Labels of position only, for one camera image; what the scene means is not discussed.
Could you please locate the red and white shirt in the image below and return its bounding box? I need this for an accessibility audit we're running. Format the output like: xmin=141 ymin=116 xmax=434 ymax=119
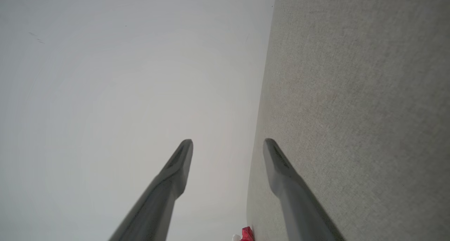
xmin=232 ymin=226 xmax=255 ymax=241

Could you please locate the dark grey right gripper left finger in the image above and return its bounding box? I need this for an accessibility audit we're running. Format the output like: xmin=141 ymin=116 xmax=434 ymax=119
xmin=109 ymin=139 xmax=194 ymax=241

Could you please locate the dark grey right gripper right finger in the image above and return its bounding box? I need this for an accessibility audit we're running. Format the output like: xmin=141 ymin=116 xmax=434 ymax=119
xmin=263 ymin=138 xmax=347 ymax=241

